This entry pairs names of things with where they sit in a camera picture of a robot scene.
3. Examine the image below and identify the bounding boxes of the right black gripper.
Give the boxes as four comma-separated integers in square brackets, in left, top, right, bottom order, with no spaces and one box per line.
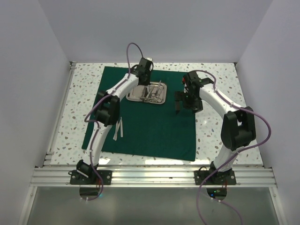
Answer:
[174,90,203,114]

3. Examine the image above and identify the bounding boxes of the green surgical cloth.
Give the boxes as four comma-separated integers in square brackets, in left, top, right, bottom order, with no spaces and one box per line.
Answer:
[81,66,197,162]

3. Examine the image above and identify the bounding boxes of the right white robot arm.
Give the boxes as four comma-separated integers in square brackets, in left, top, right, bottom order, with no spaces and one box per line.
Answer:
[174,71,256,184]

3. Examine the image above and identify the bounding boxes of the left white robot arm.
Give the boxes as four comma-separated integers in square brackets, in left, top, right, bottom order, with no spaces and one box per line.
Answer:
[70,58,154,185]

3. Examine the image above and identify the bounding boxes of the steel surgical scissors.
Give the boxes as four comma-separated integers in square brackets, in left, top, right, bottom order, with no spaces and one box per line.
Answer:
[150,81,163,103]

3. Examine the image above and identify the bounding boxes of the steel instrument tray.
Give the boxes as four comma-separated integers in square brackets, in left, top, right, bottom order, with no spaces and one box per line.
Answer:
[126,82,167,105]

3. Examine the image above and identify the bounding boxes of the steel forceps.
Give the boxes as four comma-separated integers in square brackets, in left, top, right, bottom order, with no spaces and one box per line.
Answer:
[143,85,154,103]

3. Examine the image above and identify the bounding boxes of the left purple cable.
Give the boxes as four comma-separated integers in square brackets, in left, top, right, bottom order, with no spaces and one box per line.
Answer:
[84,43,143,202]

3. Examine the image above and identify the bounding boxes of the purple cable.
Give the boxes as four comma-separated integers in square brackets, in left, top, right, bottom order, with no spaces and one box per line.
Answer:
[189,69,272,225]
[84,43,143,202]

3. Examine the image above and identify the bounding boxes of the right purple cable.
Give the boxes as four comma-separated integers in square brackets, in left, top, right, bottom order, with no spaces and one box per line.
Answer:
[189,69,272,225]

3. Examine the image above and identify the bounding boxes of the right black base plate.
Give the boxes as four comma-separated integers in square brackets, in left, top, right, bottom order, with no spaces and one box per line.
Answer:
[194,170,237,186]

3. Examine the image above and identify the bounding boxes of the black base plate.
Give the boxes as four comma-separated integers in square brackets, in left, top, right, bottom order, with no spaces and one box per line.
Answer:
[68,170,113,185]
[194,170,237,186]

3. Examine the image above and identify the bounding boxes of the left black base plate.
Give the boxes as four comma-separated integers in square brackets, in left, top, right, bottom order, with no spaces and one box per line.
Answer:
[68,170,113,185]

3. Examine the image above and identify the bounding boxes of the aluminium mounting rail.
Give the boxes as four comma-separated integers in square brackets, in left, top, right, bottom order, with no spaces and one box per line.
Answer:
[30,165,277,188]

